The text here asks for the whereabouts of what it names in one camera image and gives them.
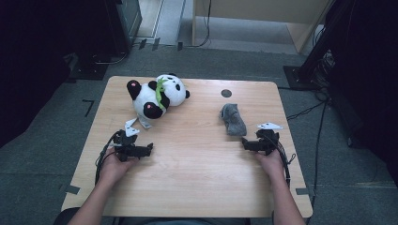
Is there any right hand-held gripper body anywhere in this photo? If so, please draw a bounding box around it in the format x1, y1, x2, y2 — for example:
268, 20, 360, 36
250, 122, 283, 157

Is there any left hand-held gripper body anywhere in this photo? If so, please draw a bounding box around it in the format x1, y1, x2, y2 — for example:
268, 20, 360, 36
109, 117, 148, 162

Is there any grey sock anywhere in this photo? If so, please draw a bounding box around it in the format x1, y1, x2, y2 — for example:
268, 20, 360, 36
219, 103, 248, 137

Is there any panda plush toy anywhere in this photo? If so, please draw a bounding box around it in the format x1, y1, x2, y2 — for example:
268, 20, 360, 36
126, 73, 191, 129

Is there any person's left hand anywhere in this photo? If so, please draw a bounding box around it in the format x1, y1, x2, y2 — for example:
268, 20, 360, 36
99, 146, 139, 189

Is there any person's right hand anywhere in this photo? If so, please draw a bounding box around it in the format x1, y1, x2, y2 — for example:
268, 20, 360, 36
254, 149, 287, 183

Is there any black floor tape corner mark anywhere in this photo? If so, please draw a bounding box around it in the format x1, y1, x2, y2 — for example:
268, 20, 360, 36
82, 98, 96, 118

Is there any person's blue-grey shirt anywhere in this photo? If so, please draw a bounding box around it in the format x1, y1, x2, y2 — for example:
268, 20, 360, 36
146, 218, 220, 225

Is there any black metal stand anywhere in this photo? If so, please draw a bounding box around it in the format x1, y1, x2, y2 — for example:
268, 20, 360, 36
283, 0, 337, 92

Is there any dark curtain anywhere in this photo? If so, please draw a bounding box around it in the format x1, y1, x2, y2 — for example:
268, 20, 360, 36
0, 0, 74, 148
325, 0, 398, 187

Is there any light wooden desk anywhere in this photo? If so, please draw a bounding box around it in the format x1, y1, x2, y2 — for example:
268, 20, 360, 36
191, 0, 333, 54

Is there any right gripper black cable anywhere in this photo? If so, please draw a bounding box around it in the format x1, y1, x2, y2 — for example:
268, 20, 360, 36
271, 136, 297, 189

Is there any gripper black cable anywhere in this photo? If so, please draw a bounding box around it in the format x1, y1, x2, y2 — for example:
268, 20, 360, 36
271, 136, 297, 189
94, 130, 122, 186

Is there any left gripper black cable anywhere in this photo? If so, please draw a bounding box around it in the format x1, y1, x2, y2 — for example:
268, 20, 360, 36
94, 130, 122, 186

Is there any long black floor cable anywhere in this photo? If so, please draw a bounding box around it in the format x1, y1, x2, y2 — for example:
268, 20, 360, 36
304, 99, 329, 225

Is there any black stand base plate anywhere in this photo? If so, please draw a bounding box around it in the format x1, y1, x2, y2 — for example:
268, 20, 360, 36
68, 52, 109, 82

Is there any hanging black cable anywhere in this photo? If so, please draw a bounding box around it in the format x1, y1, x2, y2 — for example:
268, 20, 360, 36
187, 0, 213, 49

